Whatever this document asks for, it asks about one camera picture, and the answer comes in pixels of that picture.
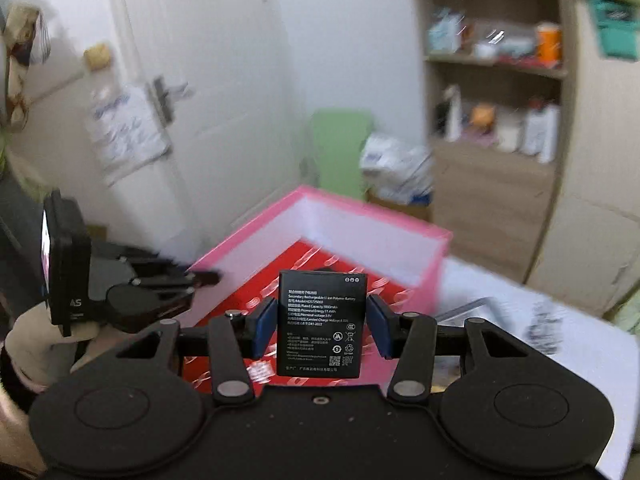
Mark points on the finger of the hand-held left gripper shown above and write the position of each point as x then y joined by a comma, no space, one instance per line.
165,272

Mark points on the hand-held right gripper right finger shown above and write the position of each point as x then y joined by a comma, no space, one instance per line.
380,330

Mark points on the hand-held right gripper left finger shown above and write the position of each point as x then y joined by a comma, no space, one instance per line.
262,330

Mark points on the black rectangular battery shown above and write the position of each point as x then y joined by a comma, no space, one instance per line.
322,325

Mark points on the pink cardboard box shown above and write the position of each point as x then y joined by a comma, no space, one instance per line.
425,270

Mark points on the person's left forearm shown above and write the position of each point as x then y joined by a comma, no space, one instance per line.
35,345

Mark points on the brown cardboard box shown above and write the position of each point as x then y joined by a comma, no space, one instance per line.
400,210

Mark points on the white plastic bag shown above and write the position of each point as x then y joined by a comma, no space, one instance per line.
125,125

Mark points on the plastic wrapped tissue pack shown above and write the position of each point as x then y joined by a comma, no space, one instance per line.
397,170

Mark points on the wooden shelf cabinet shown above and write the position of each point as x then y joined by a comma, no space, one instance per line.
490,195

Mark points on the green folding board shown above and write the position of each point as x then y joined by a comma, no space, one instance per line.
335,150

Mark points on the white guitar print blanket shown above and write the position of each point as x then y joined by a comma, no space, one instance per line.
575,360

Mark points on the white door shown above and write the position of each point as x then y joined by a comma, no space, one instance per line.
210,60

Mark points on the small black bottle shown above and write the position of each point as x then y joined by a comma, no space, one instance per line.
441,117

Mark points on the hanging patterned cloth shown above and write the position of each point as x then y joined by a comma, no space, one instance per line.
25,50

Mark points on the white round jar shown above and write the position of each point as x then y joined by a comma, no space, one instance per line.
510,136

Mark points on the small orange box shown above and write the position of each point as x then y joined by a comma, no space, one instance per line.
483,116

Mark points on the clear bottle red cap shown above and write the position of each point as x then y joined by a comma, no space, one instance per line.
532,132

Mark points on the wooden wardrobe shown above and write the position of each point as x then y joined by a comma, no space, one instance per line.
595,185

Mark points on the tall white cylinder bottle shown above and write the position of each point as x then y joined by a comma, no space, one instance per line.
551,132

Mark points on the blue tissue packet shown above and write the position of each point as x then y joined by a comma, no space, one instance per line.
444,30

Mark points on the clear plastic container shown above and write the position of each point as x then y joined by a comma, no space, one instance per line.
505,40

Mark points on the orange bottle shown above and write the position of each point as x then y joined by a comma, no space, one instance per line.
549,44

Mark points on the teal cloth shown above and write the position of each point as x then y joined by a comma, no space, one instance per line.
615,30

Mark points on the yellow wall hook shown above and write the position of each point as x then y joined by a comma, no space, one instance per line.
97,56

